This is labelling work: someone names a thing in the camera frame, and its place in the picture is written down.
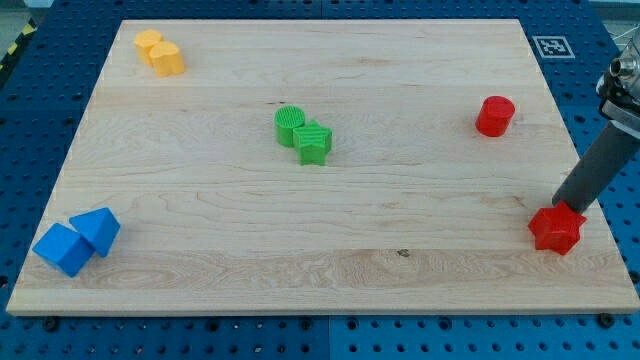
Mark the robot arm with grey rod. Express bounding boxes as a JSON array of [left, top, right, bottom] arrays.
[[552, 35, 639, 214]]

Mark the green star block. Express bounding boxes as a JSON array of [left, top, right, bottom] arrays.
[[293, 120, 332, 166]]

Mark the green cylinder block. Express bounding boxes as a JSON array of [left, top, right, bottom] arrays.
[[274, 105, 306, 147]]

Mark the wooden board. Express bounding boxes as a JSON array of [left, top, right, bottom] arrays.
[[7, 19, 639, 316]]

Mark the red cylinder block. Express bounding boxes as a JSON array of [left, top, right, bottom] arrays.
[[475, 96, 516, 137]]

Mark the yellow heart block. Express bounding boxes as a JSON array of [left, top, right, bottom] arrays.
[[149, 41, 185, 77]]

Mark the yellow hexagon block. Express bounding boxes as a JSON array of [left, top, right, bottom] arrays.
[[134, 29, 164, 66]]

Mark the blue triangle block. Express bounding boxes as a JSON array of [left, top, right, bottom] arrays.
[[69, 207, 121, 258]]

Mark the red star block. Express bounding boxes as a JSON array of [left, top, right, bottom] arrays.
[[528, 201, 587, 255]]

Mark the blue cube block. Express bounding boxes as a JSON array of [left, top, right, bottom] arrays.
[[33, 223, 94, 277]]

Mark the white fiducial marker tag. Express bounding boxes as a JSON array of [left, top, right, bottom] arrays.
[[532, 35, 575, 59]]

